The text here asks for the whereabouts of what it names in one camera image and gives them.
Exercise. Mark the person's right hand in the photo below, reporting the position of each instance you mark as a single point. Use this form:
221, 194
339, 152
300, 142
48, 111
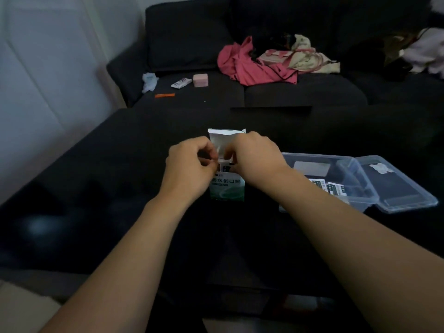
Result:
258, 159

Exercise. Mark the person's left hand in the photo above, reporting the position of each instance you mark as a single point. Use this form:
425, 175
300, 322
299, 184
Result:
184, 169

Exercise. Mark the person's right fingers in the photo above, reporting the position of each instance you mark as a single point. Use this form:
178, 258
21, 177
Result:
233, 150

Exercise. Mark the person's left thumb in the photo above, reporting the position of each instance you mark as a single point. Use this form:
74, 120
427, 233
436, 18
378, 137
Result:
209, 163

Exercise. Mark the green white bandage box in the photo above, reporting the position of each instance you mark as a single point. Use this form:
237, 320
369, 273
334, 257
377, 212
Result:
227, 187

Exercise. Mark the person's right forearm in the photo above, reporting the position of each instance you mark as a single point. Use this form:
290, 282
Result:
350, 253

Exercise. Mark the person's left forearm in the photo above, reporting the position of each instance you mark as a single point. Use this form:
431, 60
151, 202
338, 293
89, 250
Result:
131, 263

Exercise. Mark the small pink box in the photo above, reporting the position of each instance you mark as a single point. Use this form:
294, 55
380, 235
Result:
200, 80

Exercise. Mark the white card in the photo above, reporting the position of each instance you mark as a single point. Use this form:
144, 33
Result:
311, 168

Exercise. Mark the orange stick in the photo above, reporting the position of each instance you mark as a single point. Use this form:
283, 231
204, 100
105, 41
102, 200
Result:
164, 95

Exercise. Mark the small white wrapper packet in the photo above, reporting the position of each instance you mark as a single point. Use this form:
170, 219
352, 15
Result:
181, 83

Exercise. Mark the pink cloth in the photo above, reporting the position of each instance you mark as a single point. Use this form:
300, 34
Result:
249, 67

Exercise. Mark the small white black packet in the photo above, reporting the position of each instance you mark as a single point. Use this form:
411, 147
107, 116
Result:
335, 189
317, 184

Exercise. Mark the dark grey sofa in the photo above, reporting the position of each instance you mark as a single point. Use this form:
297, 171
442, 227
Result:
312, 90

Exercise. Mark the crumpled white tissue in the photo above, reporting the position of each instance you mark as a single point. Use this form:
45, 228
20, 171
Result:
149, 82

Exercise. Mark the black garment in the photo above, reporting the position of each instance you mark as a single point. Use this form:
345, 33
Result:
274, 41

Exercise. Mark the clear plastic container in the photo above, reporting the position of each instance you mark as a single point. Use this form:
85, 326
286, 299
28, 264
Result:
350, 190

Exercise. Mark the white torn sticker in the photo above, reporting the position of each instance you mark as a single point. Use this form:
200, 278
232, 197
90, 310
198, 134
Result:
381, 168

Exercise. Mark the clear plastic lid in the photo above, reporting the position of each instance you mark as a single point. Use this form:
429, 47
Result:
399, 190

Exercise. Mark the white garment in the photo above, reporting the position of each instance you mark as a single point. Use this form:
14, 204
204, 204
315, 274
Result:
425, 51

